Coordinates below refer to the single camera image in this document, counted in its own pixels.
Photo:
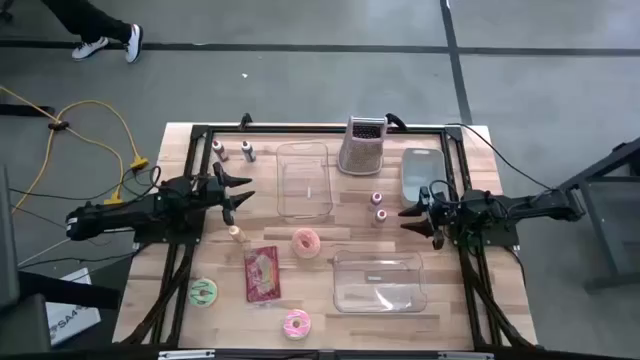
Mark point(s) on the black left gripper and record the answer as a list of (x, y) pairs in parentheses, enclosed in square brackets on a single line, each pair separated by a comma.
[(210, 192)]

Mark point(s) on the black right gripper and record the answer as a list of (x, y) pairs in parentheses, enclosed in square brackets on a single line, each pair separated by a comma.
[(446, 212)]

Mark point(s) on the red food colouring bottle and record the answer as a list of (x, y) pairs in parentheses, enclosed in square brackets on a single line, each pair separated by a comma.
[(218, 150)]

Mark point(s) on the purple food colouring bottle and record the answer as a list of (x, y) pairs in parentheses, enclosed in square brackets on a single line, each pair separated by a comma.
[(248, 150)]

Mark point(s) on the yellow food colouring bottle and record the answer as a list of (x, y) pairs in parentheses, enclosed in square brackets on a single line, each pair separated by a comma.
[(238, 234)]

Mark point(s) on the pink capped red bottle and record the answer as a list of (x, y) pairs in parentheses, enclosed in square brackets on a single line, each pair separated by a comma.
[(381, 216)]

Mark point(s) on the red snack packet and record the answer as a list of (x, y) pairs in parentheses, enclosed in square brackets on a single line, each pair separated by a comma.
[(262, 275)]

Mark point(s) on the sugar sprinkled toy donut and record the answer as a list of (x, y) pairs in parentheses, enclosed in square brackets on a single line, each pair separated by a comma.
[(315, 245)]

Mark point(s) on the pink iced toy donut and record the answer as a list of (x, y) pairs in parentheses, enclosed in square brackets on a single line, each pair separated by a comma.
[(289, 327)]

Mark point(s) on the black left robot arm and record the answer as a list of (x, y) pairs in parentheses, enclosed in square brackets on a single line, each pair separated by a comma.
[(115, 217)]

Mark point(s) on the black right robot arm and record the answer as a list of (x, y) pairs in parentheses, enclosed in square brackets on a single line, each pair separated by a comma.
[(525, 205)]

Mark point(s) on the grey plastic bin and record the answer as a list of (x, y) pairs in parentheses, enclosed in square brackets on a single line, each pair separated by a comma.
[(422, 170)]

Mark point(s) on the clear plastic bin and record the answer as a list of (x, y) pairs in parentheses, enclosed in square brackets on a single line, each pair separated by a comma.
[(305, 200), (350, 300)]

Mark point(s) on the metal box grater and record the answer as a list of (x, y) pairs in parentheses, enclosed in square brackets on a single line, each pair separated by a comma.
[(362, 150)]

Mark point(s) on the green iced toy donut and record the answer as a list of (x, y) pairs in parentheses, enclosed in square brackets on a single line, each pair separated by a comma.
[(196, 295)]

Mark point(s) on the white shoe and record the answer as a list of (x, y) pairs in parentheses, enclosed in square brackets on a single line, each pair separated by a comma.
[(89, 48), (133, 42)]

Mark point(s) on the black metal table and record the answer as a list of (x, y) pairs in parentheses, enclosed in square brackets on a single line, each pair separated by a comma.
[(600, 172)]

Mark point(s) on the white printed box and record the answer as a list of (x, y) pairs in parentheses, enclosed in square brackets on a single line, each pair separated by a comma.
[(70, 315)]

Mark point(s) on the black floor bar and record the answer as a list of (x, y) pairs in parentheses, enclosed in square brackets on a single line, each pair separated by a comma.
[(25, 110)]

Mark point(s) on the person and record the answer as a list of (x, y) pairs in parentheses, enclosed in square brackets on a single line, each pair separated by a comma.
[(85, 20)]

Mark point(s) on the dark grey panel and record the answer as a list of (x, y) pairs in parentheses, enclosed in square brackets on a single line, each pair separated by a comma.
[(7, 240)]

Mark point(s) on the black frame clamp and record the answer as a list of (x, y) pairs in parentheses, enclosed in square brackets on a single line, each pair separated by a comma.
[(245, 121)]

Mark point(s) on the silver metal bracket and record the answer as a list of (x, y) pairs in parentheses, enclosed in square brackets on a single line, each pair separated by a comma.
[(465, 355), (186, 354)]

